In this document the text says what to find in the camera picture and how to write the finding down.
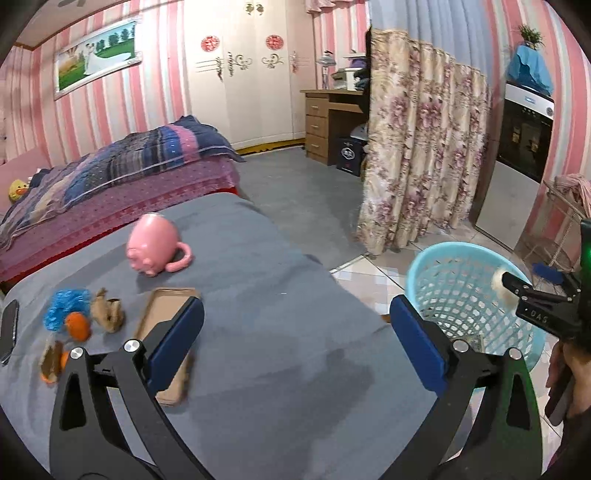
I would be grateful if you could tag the tan phone case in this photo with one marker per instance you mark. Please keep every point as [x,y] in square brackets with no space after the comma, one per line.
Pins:
[162,305]

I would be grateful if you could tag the turquoise plastic laundry basket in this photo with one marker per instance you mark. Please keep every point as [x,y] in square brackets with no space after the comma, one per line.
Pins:
[451,284]

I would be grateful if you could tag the small potted plant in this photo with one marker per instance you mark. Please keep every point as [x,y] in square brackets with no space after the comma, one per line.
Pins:
[531,37]

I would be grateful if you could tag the crumpled brown paper ball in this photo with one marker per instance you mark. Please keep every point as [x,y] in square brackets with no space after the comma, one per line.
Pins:
[108,313]

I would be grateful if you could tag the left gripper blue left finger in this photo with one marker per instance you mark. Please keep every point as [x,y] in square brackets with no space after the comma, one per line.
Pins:
[169,342]

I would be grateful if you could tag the black smartphone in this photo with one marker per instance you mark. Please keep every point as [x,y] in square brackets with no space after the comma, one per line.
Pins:
[9,325]

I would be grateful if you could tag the pink clothes on rack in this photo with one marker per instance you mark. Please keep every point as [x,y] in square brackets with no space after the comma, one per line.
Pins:
[578,186]

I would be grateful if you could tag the desk lamp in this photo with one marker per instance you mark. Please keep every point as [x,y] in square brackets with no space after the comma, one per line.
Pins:
[326,61]

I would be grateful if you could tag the blue plastic bag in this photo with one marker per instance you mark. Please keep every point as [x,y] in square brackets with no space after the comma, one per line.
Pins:
[62,303]

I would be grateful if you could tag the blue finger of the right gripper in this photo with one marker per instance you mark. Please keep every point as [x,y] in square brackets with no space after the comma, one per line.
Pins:
[514,284]
[548,273]

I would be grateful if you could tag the black box under desk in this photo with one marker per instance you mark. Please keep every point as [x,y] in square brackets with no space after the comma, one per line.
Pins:
[349,155]

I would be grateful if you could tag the framed wedding photo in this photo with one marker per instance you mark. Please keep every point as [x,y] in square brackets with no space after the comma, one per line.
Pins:
[105,51]

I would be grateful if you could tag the yellow duck plush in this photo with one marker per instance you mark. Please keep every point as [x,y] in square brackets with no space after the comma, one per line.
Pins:
[17,189]

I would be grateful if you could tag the pink bed with plaid quilt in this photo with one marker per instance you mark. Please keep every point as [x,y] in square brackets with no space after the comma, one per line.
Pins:
[69,206]

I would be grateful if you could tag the torn brown cardboard piece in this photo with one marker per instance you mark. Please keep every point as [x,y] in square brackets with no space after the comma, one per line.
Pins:
[50,361]

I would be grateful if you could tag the person right hand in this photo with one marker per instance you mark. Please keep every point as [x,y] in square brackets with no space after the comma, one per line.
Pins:
[569,378]

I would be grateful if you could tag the white wardrobe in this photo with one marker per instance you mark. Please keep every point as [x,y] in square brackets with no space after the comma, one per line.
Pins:
[247,63]

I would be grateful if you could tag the metal wire rack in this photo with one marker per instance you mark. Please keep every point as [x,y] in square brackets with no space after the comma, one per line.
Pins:
[555,238]

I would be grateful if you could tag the pink pig mug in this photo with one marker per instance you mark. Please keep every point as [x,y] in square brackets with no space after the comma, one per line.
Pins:
[154,246]

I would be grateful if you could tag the white black water dispenser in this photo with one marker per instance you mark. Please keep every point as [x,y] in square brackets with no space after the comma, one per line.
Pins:
[524,144]

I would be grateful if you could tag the blue cloth on dispenser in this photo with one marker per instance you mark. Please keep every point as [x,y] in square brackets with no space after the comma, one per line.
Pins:
[527,67]

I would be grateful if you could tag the wooden desk with drawers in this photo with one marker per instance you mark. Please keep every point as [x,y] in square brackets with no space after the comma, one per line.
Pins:
[329,115]

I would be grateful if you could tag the orange tangerine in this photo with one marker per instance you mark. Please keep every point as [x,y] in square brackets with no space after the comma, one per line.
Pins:
[64,360]
[77,326]

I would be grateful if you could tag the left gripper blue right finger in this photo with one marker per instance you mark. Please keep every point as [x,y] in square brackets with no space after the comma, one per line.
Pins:
[429,362]

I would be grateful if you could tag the floral beige curtain right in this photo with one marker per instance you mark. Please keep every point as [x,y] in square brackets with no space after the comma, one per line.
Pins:
[429,102]

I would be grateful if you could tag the white round soap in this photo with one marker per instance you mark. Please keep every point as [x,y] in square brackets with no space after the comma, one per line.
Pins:
[507,298]

